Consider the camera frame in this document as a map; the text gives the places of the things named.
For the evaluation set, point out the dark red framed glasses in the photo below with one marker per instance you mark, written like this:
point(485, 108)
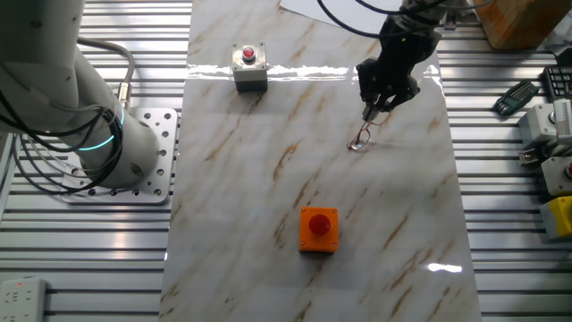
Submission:
point(359, 141)

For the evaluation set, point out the marble patterned board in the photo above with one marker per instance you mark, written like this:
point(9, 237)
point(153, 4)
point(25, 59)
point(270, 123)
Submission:
point(268, 179)

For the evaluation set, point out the orange box red mushroom button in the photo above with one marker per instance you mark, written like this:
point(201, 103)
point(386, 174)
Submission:
point(319, 239)

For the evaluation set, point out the black keyboard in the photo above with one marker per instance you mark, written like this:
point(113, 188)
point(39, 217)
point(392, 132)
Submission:
point(561, 82)

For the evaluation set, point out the white power strip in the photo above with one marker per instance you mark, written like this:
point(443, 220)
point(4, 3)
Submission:
point(22, 299)

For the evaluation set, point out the silver ribbed camera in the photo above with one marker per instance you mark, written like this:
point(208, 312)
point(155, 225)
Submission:
point(564, 121)

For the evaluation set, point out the light grey switch box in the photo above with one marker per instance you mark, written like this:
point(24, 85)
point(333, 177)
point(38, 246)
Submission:
point(536, 125)

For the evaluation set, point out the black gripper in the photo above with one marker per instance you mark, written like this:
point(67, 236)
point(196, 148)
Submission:
point(395, 62)

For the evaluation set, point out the yellow box green button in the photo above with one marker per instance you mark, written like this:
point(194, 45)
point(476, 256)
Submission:
point(558, 219)

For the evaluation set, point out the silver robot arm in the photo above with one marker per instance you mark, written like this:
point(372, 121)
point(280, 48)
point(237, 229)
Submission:
point(44, 67)

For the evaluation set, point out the grey box with red button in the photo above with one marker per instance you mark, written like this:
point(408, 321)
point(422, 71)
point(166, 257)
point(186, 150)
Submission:
point(558, 179)

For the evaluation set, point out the grey box small red button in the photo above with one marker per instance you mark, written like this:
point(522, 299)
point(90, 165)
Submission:
point(250, 73)

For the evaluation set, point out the white paper sheet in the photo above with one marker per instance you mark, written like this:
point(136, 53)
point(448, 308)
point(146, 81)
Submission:
point(344, 11)

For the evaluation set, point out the brown wooden box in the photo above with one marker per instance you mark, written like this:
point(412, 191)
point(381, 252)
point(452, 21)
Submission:
point(514, 22)

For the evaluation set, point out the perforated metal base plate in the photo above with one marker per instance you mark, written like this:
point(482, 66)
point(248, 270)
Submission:
point(165, 134)

